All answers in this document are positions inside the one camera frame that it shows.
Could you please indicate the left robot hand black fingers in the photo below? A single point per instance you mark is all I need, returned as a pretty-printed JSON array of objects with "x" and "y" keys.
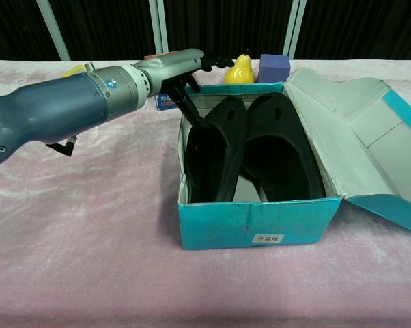
[{"x": 171, "y": 66}]

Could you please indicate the black foam slipper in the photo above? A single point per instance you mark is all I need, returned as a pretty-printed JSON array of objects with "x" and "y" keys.
[
  {"x": 212, "y": 160},
  {"x": 280, "y": 153}
]

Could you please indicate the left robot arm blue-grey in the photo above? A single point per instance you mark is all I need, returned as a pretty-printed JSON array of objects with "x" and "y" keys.
[{"x": 55, "y": 106}]

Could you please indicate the orange snack box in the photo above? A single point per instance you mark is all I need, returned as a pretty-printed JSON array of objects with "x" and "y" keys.
[{"x": 164, "y": 102}]

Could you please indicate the teal cardboard shoe box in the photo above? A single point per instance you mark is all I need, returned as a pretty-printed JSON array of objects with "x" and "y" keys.
[{"x": 253, "y": 222}]

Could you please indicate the yellow pear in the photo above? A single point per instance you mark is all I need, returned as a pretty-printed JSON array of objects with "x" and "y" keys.
[{"x": 239, "y": 70}]

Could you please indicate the black pleated partition panel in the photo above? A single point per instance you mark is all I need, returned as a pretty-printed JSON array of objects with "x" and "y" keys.
[
  {"x": 226, "y": 20},
  {"x": 14, "y": 27},
  {"x": 362, "y": 27},
  {"x": 106, "y": 27}
]

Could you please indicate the yellow-lidded green container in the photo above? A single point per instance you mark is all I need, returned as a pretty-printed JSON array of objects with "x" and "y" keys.
[{"x": 74, "y": 70}]

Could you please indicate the purple foam cube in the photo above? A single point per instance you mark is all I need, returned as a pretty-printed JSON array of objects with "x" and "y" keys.
[{"x": 273, "y": 68}]

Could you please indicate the pink plush table cloth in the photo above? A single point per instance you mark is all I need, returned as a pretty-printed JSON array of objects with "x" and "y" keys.
[{"x": 123, "y": 273}]

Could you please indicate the grey partition frame post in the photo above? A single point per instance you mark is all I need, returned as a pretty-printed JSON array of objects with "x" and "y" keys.
[
  {"x": 53, "y": 30},
  {"x": 158, "y": 27},
  {"x": 294, "y": 27}
]

